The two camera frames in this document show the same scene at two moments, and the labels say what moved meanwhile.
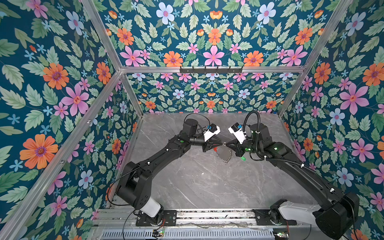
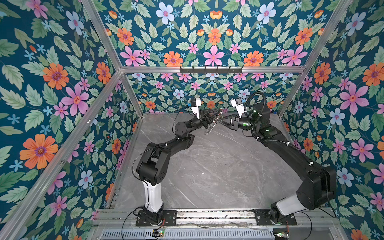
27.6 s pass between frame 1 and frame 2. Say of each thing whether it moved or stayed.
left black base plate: stayed
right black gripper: moved
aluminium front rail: stayed
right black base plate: stayed
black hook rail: stayed
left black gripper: moved
